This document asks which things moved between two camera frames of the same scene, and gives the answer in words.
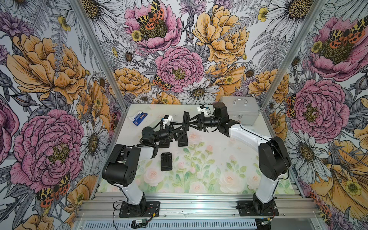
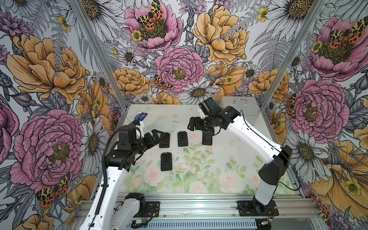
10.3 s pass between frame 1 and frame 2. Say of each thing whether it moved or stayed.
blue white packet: stayed
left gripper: moved
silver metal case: stayed
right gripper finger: moved
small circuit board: stayed
